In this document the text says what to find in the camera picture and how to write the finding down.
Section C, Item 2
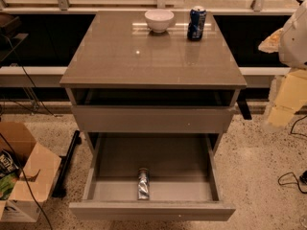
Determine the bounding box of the dark side table left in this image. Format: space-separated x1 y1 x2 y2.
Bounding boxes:
0 12 28 64

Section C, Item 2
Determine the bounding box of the white ceramic bowl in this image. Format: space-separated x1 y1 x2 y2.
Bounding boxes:
145 9 175 33

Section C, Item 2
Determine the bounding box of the black snack bag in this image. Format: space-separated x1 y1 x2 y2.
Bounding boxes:
0 149 18 178

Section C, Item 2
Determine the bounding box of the open grey middle drawer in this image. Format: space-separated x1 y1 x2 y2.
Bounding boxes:
69 134 235 221

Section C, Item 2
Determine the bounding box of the blue soda can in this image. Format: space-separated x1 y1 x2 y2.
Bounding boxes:
187 6 206 41

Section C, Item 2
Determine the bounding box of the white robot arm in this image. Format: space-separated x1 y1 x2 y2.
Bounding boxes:
258 1 307 131

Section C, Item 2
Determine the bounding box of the grey drawer cabinet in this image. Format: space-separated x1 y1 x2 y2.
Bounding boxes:
59 10 248 222

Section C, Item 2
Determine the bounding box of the silver redbull can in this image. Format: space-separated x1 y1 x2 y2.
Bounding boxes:
137 168 150 200

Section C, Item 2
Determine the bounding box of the black cable left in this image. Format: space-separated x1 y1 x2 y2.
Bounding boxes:
0 35 56 230

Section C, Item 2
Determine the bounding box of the closed grey upper drawer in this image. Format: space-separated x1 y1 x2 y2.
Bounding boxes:
72 105 234 133

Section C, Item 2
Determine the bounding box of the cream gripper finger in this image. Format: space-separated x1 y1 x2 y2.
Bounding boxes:
263 68 307 132
258 28 283 54

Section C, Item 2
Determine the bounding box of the black bar on floor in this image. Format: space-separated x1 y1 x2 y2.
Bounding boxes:
52 130 82 198

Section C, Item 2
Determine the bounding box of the green snack bag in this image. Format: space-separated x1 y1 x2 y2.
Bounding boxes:
0 172 18 200

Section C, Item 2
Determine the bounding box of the open cardboard box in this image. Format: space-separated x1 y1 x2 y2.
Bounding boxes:
0 122 61 222

